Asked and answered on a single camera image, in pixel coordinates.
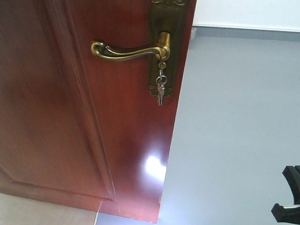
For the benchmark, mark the brown wooden door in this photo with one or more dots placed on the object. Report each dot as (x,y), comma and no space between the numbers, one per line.
(76,130)

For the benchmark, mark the silver key bunch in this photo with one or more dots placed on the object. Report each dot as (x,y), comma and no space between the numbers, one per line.
(161,81)

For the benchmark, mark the plywood base board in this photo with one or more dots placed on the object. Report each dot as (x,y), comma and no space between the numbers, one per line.
(22,211)

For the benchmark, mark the brass door handle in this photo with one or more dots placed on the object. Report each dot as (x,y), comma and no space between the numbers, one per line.
(161,49)

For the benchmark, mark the brass handle backplate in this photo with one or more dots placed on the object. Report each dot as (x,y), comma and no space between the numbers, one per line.
(168,16)

